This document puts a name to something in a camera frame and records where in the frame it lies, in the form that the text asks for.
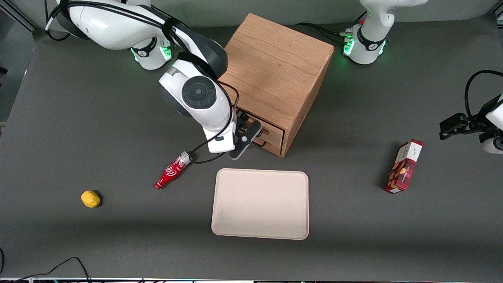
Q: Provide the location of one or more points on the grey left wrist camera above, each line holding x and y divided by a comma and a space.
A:
493, 144

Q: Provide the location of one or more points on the red cookie box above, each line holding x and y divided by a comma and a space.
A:
404, 167

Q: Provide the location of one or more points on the red cola bottle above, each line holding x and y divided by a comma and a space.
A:
173, 171

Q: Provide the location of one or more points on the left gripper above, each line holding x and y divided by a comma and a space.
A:
474, 122

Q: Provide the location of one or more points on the beige rectangular tray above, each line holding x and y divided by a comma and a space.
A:
260, 204

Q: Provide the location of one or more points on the yellow lemon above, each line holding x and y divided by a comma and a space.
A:
90, 199

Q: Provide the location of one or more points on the oak wooden drawer cabinet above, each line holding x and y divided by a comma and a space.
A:
275, 67

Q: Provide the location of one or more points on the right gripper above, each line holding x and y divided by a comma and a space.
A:
241, 120

